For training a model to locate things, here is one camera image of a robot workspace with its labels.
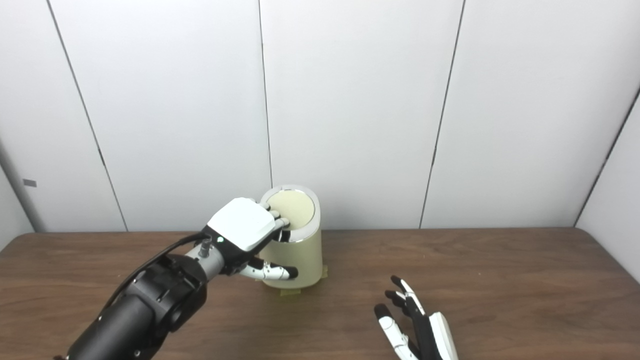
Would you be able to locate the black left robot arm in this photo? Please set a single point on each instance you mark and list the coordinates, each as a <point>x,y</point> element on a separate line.
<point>140,310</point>

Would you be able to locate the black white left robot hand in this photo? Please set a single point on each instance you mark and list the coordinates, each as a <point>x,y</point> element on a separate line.
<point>240,225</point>

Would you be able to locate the round cream bin lid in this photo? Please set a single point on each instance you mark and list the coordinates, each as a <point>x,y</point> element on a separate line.
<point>295,207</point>

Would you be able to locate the grey wall sticker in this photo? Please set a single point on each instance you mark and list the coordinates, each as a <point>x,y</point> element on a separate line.
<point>30,183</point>

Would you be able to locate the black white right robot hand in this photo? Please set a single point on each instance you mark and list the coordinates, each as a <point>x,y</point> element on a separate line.
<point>435,340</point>

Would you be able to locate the cream-colored bin body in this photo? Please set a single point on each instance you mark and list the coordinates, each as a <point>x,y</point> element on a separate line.
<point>305,255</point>

